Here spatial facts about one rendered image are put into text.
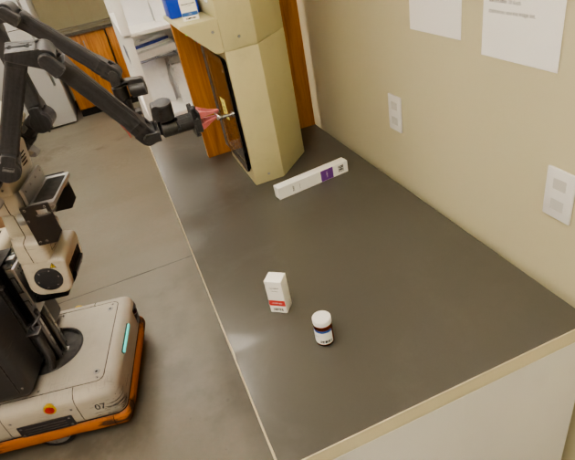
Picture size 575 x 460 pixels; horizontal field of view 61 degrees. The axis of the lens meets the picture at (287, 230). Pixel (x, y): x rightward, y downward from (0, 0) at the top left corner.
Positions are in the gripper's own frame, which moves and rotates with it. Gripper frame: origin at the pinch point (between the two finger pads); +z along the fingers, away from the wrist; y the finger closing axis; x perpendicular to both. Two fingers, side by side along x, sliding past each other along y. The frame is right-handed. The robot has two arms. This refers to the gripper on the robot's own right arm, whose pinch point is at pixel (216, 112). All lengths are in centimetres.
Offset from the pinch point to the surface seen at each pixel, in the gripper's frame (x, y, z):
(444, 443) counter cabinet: -116, -40, 6
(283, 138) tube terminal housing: -8.6, -12.9, 19.5
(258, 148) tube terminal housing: -11.5, -12.3, 8.9
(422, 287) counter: -89, -24, 20
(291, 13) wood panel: 25, 20, 43
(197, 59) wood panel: 26.3, 12.4, 3.2
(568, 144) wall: -101, 10, 45
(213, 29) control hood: -10.4, 28.5, 3.0
